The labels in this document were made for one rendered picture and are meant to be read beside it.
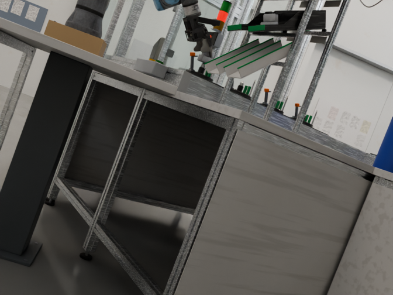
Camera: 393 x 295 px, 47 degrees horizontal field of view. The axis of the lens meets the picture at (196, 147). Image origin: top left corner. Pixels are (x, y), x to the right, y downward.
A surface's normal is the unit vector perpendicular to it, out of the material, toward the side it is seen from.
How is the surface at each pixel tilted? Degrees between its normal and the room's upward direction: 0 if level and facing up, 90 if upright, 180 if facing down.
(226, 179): 90
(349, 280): 90
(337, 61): 90
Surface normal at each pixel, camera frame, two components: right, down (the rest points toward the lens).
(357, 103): 0.14, 0.11
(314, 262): 0.51, 0.24
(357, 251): -0.78, -0.27
